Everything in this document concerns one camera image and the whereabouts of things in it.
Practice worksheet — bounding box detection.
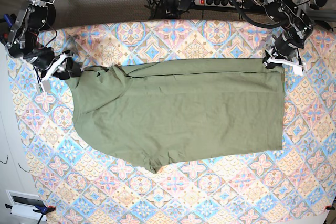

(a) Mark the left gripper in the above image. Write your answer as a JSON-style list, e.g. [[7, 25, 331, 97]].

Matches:
[[262, 48, 306, 75]]

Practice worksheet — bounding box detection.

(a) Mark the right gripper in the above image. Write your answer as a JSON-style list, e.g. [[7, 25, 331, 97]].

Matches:
[[31, 50, 82, 93]]

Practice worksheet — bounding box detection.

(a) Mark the green t-shirt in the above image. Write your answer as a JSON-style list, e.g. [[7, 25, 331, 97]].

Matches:
[[66, 59, 285, 173]]

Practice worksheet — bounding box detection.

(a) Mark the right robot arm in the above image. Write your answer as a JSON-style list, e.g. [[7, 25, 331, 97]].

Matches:
[[2, 0, 81, 93]]

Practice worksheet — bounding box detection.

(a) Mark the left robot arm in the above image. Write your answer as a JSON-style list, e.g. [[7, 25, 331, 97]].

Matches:
[[231, 0, 314, 76]]

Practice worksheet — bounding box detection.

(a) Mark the orange black clamp left top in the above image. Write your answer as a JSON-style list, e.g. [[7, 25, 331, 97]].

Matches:
[[1, 14, 20, 59]]

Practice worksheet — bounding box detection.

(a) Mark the white power strip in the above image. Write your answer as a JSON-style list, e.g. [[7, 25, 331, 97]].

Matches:
[[194, 0, 234, 8]]

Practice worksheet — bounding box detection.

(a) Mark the patterned tablecloth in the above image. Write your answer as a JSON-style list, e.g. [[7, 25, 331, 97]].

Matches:
[[7, 20, 335, 223]]

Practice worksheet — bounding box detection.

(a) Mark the blue clamp bottom left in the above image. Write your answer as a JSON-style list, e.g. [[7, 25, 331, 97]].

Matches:
[[5, 204, 56, 221]]

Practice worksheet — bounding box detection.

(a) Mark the orange clamp bottom right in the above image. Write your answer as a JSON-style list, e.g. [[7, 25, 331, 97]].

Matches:
[[325, 205, 335, 211]]

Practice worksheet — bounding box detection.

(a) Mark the white wall socket box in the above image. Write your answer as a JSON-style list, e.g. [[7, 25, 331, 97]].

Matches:
[[6, 190, 44, 220]]

